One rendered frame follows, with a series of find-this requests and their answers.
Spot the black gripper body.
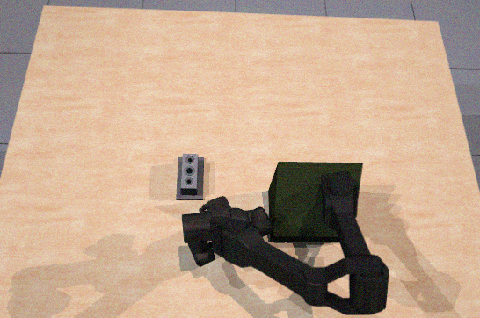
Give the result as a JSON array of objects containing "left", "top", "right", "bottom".
[{"left": 188, "top": 207, "right": 273, "bottom": 267}]

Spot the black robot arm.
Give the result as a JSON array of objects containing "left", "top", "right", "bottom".
[{"left": 182, "top": 171, "right": 389, "bottom": 315}]

